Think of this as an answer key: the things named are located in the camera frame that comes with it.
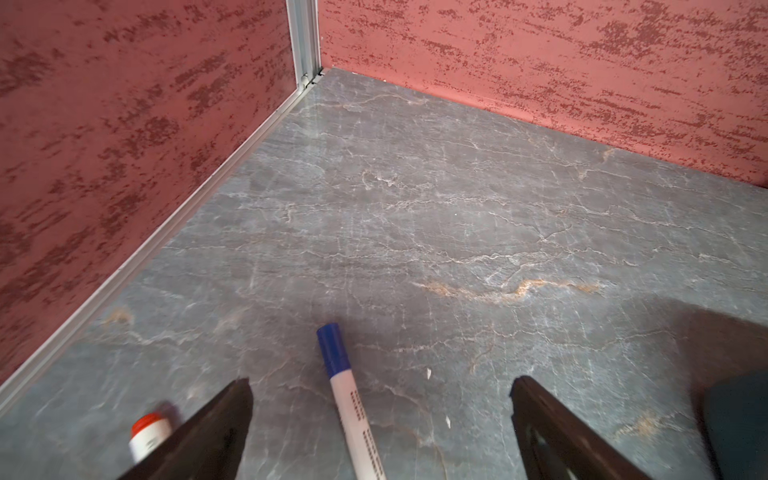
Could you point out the blue capped white marker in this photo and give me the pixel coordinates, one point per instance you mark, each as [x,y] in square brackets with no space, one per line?
[359,439]

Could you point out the teal plastic storage box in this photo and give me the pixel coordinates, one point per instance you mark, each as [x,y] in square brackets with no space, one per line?
[735,417]

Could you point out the aluminium corner post left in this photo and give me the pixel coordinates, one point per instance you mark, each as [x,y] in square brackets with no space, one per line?
[305,40]

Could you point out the red capped white marker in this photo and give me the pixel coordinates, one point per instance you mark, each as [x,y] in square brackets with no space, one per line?
[147,434]

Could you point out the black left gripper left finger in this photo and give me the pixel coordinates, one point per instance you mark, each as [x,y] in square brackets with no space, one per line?
[209,445]

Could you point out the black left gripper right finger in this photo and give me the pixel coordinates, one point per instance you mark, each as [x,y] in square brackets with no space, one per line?
[556,444]

